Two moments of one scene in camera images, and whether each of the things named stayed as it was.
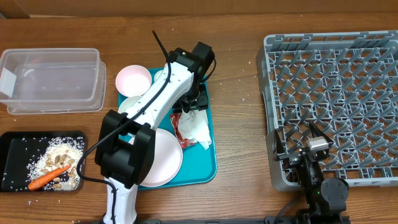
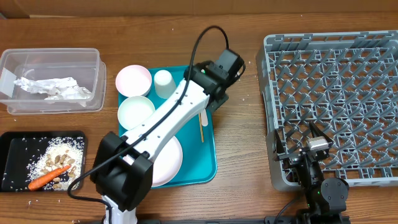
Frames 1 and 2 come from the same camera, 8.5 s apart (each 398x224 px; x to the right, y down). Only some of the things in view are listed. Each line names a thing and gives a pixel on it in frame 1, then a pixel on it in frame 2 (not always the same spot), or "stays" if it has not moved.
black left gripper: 203,104 → 217,105
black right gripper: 298,158 stays
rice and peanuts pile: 60,152 stays
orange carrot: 44,179 stays
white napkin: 194,125 → 61,89
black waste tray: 42,161 stays
